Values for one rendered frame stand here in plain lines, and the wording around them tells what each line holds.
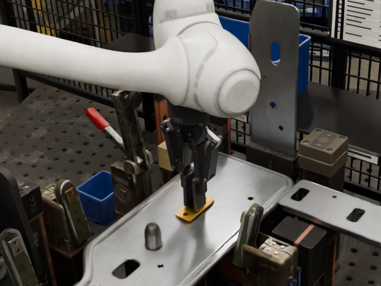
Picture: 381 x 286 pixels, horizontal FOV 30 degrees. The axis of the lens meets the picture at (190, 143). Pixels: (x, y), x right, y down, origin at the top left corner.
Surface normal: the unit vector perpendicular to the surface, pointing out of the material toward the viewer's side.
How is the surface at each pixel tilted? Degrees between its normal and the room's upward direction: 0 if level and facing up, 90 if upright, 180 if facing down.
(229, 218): 0
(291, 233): 0
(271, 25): 90
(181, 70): 69
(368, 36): 90
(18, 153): 0
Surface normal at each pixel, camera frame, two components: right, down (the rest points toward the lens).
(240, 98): 0.47, 0.47
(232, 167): -0.05, -0.85
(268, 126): -0.61, 0.45
